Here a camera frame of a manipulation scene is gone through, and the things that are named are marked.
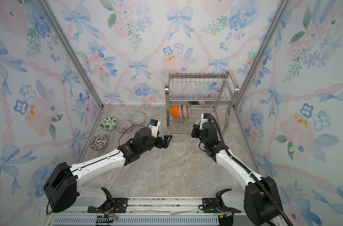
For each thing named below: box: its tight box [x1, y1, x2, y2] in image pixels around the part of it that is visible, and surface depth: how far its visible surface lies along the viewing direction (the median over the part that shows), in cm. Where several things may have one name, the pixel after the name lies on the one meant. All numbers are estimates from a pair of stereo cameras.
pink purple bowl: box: [177, 104, 184, 119], surface depth 102 cm
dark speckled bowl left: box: [89, 134, 108, 151], surface depth 97 cm
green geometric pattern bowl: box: [129, 112, 146, 126], surface depth 112 cm
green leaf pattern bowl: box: [99, 116, 118, 131], surface depth 108 cm
